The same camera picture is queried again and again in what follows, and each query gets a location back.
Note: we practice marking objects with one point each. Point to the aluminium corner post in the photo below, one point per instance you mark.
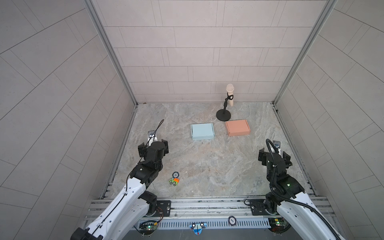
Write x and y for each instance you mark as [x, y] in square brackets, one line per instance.
[325, 13]
[90, 7]

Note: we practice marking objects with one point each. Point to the pink paper box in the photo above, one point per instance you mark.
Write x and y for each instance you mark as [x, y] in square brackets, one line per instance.
[237, 128]

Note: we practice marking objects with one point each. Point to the blue sticker marker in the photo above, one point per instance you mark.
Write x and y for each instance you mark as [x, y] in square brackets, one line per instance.
[197, 228]

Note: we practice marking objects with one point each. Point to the light blue cardboard box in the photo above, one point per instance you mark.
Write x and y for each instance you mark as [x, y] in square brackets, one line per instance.
[202, 131]

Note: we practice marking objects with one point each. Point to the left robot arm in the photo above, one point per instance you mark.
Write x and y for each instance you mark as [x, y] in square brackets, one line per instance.
[133, 202]

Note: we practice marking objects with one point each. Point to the beige microphone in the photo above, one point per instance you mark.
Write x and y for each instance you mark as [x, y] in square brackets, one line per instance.
[230, 94]

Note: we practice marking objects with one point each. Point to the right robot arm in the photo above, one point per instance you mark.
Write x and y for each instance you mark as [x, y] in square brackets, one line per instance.
[288, 198]

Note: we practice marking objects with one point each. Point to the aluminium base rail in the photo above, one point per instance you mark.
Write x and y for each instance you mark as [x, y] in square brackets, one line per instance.
[180, 213]

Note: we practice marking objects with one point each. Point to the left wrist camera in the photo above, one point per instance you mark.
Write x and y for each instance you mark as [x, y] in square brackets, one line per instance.
[152, 137]

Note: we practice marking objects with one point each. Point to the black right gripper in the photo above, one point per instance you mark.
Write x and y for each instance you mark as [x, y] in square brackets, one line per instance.
[263, 156]

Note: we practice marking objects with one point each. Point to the round black white badge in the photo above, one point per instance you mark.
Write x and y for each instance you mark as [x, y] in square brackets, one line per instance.
[232, 221]

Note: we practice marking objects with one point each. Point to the right green circuit board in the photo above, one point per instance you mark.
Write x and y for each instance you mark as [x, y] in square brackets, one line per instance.
[277, 225]

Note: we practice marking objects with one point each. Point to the small colourful toy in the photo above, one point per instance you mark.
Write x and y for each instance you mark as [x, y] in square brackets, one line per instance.
[174, 181]

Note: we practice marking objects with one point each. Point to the left green circuit board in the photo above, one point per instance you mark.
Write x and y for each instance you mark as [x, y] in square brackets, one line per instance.
[147, 228]

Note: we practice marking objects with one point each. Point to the green circuit board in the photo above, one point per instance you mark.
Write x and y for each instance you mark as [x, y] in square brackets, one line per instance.
[277, 225]
[147, 228]

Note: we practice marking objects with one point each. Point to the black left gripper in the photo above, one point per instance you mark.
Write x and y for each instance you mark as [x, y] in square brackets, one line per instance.
[164, 148]

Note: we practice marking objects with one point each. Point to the aluminium corner post right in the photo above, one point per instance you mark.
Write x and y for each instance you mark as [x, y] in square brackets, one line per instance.
[325, 13]

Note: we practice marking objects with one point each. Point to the aluminium corner post left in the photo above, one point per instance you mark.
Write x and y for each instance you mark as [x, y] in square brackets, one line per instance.
[90, 7]

